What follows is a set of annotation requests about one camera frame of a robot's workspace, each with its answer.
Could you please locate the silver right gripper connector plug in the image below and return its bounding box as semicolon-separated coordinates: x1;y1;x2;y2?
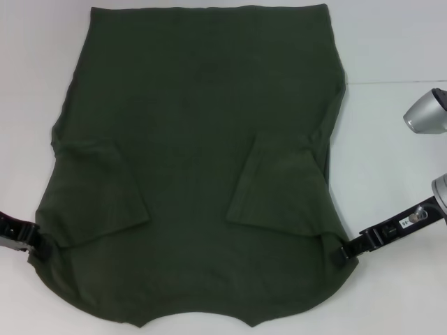
409;206;429;224

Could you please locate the dark green shirt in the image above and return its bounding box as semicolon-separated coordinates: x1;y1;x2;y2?
27;3;360;318

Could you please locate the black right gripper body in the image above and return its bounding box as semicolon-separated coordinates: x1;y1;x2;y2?
376;195;446;247

